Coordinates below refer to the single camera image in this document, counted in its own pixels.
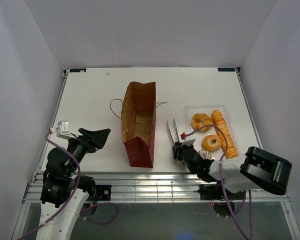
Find metal serving tongs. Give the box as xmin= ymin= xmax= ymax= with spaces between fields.
xmin=166 ymin=119 xmax=185 ymax=169

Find aluminium frame rail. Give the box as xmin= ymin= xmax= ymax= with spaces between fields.
xmin=22 ymin=172 xmax=291 ymax=204

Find glazed orange donut bread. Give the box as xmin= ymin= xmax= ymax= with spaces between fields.
xmin=202 ymin=134 xmax=222 ymax=152

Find long ridged orange bread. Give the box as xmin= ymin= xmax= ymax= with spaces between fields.
xmin=212 ymin=109 xmax=239 ymax=159

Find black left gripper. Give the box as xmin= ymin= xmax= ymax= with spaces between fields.
xmin=65 ymin=127 xmax=111 ymax=176

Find clear plastic tray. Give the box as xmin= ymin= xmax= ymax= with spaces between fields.
xmin=182 ymin=103 xmax=244 ymax=162

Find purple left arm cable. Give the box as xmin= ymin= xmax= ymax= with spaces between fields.
xmin=19 ymin=128 xmax=120 ymax=240

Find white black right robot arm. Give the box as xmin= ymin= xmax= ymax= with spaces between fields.
xmin=172 ymin=142 xmax=292 ymax=199

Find orange bagel bread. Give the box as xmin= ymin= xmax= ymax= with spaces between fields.
xmin=191 ymin=113 xmax=213 ymax=130

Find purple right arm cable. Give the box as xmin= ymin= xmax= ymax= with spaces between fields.
xmin=183 ymin=124 xmax=255 ymax=240

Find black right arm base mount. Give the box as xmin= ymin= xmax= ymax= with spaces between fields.
xmin=197 ymin=183 xmax=246 ymax=201

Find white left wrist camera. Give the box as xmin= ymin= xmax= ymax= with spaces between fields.
xmin=49 ymin=120 xmax=77 ymax=140

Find red brown paper bag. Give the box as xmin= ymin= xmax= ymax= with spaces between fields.
xmin=115 ymin=81 xmax=165 ymax=169

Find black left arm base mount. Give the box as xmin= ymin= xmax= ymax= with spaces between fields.
xmin=88 ymin=185 xmax=112 ymax=201

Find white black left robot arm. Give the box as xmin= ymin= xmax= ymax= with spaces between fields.
xmin=36 ymin=125 xmax=112 ymax=240

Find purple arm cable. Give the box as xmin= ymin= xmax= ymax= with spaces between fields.
xmin=19 ymin=128 xmax=120 ymax=240
xmin=183 ymin=124 xmax=255 ymax=240

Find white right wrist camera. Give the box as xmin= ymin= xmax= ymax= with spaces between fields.
xmin=180 ymin=130 xmax=196 ymax=146

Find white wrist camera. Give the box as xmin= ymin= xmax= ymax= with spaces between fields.
xmin=49 ymin=120 xmax=77 ymax=140
xmin=180 ymin=130 xmax=196 ymax=146

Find white chocolate drizzled donut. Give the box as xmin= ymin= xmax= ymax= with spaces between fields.
xmin=198 ymin=149 xmax=213 ymax=160

